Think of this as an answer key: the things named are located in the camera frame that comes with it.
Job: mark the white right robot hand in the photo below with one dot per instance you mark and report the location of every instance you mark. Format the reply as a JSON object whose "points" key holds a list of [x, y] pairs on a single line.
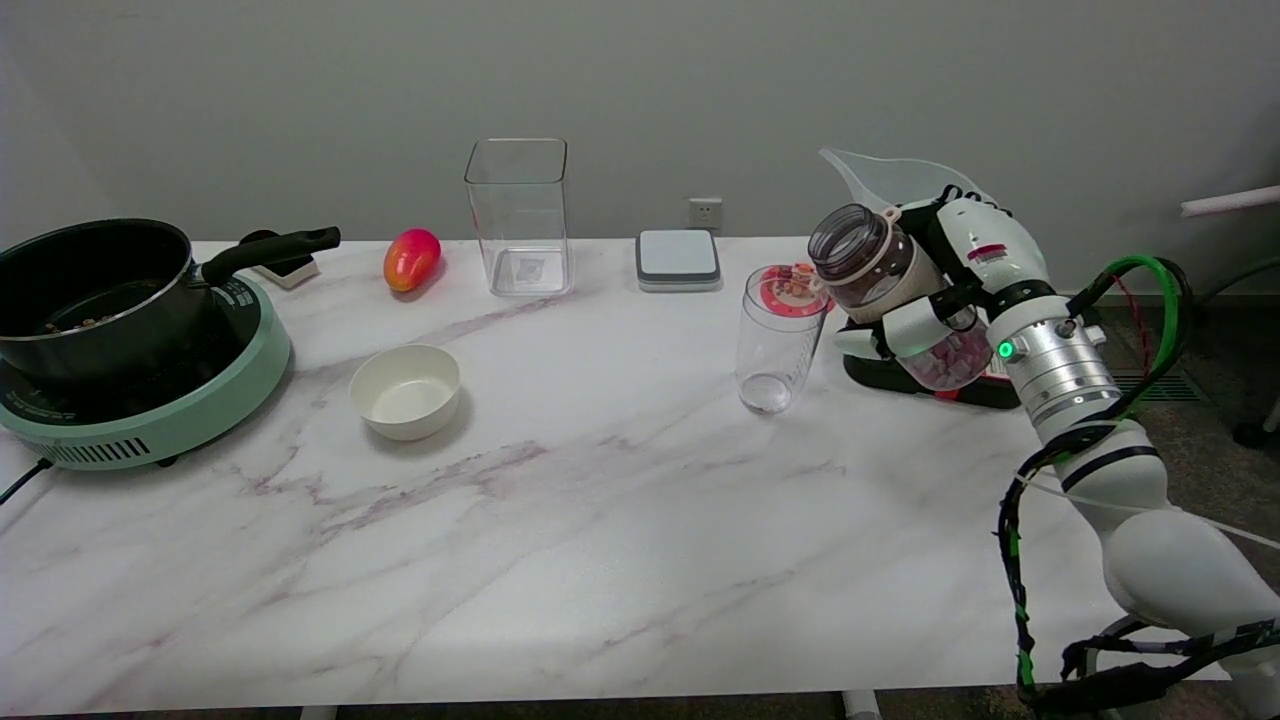
{"points": [[990, 255]]}

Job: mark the pink candy pieces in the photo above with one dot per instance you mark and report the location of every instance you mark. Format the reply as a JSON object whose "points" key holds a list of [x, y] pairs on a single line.
{"points": [[950, 360]]}

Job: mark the clear plastic bottle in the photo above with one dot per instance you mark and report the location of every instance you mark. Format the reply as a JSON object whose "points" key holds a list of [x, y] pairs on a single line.
{"points": [[860, 255]]}

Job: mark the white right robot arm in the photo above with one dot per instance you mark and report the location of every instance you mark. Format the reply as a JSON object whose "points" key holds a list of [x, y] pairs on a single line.
{"points": [[1170, 570]]}

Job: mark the clear plastic measuring jug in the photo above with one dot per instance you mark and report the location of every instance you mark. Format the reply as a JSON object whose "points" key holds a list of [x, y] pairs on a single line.
{"points": [[880, 180]]}

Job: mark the tall clear measuring cup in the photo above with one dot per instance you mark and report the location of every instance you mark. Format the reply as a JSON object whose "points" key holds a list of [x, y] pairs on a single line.
{"points": [[775, 350]]}

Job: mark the black device with red label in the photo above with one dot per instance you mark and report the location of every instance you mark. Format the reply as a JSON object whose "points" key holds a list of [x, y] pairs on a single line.
{"points": [[880, 377]]}

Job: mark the floor vent grille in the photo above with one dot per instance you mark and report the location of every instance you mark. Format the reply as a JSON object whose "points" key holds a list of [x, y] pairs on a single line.
{"points": [[1135, 384]]}

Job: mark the red round lid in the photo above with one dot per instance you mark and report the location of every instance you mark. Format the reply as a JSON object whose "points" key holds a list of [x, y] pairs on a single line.
{"points": [[790, 290]]}

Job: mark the white pipe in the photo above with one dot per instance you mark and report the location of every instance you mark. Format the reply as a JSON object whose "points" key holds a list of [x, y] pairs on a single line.
{"points": [[1240, 199]]}

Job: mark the grey white square scale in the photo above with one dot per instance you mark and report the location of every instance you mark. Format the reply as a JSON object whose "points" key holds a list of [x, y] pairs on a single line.
{"points": [[678, 258]]}

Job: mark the white table leg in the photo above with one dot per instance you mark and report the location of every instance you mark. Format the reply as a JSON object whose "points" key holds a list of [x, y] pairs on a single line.
{"points": [[860, 708], [318, 714]]}

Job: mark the clear square storage container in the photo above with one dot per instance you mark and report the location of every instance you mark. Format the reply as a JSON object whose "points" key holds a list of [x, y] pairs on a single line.
{"points": [[518, 220]]}

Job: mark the red orange toy mango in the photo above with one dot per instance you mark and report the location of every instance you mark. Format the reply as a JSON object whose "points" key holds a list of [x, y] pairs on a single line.
{"points": [[411, 259]]}

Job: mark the white bowl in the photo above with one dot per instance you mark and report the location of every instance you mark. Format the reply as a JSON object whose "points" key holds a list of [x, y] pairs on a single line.
{"points": [[405, 395]]}

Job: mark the black white small gadget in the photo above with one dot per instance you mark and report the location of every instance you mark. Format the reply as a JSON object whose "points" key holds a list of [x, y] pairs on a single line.
{"points": [[290, 272]]}

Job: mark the green induction cooker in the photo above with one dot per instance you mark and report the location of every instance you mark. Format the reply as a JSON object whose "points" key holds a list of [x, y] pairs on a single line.
{"points": [[180, 420]]}

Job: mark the black saucepan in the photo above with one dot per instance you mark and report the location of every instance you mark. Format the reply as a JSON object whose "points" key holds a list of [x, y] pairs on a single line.
{"points": [[90, 300]]}

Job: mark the white wall socket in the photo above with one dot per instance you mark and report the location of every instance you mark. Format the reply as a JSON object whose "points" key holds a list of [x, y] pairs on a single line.
{"points": [[705, 212]]}

